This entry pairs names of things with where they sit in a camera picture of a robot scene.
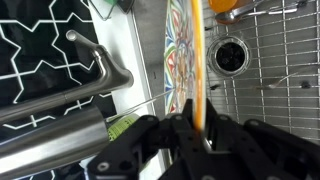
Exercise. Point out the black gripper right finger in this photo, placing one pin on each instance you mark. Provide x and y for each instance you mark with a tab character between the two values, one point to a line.
263	151

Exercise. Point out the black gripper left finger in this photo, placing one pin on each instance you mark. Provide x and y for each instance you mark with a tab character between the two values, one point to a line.
124	157

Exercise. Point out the colourful floral ceramic plate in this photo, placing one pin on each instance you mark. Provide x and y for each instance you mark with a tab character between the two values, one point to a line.
184	59

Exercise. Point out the sink drain strainer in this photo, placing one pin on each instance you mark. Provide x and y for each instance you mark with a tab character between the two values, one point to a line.
228	56

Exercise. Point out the metal spoon in sink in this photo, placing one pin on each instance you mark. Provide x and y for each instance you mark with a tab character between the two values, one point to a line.
234	15

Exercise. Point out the orange cup in sink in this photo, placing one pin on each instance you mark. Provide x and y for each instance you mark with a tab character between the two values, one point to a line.
219	6

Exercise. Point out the brushed steel kitchen faucet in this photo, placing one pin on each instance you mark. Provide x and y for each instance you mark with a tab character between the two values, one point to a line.
71	136

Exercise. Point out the wire sink bottom grid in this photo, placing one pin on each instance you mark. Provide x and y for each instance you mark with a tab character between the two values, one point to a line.
282	83

